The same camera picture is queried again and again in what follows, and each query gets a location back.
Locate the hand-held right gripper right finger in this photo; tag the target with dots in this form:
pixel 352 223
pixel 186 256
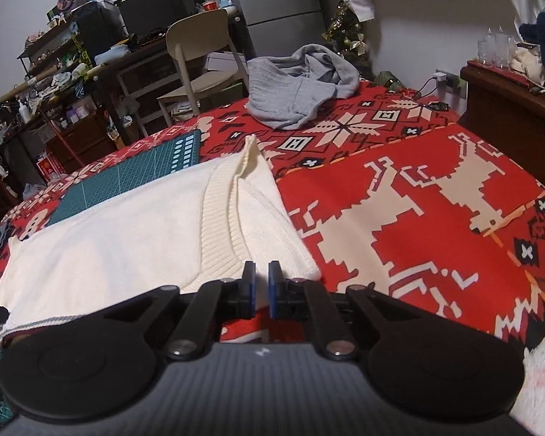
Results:
pixel 273 291

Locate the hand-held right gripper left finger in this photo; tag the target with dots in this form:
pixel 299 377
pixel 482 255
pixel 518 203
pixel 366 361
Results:
pixel 250 289

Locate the white knit vest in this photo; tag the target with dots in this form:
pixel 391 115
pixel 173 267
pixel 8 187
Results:
pixel 118 245

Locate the red patterned blanket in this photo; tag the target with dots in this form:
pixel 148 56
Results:
pixel 390 218

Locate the red white carton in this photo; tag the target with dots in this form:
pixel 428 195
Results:
pixel 51 167

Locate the green cutting mat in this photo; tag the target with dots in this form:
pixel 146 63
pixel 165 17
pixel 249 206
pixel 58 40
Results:
pixel 118 177

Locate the red broom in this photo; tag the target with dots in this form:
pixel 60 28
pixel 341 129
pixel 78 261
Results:
pixel 63 141

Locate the grey knit sweater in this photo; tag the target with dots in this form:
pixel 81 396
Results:
pixel 281 95

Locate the wooden drawer chest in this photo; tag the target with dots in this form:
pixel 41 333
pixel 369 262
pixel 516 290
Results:
pixel 81 141

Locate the white drawer cabinet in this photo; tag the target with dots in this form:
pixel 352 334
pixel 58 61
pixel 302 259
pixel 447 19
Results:
pixel 136 86

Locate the green gift box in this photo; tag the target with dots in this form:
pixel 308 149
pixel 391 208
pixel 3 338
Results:
pixel 390 79

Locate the beige plastic chair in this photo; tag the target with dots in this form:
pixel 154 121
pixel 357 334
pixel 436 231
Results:
pixel 200 41

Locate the small Christmas tree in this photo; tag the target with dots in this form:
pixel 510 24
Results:
pixel 347 41

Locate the black desk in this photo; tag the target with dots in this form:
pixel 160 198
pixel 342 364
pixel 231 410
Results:
pixel 118 61

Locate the white fluffy cloth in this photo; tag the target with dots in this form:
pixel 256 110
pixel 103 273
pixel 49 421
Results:
pixel 542 386

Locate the red paper cup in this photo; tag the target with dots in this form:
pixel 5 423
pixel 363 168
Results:
pixel 209 7

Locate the wooden nightstand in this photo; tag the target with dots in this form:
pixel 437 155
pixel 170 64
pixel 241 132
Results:
pixel 508 113

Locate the black monitor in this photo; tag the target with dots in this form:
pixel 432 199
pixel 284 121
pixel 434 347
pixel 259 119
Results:
pixel 159 7

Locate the white hanging cloth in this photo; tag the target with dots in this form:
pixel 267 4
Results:
pixel 359 7

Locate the black computer tower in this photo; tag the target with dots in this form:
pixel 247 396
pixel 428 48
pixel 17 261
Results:
pixel 100 27

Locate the row of clear glasses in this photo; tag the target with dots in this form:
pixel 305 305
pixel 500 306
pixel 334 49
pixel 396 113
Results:
pixel 495 50

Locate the cream folded cloth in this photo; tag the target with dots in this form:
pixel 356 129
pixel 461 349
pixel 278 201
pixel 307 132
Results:
pixel 527 61

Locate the white wall charger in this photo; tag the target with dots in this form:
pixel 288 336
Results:
pixel 443 78

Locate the cluttered wall shelf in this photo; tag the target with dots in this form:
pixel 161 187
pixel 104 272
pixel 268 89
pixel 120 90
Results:
pixel 50 50

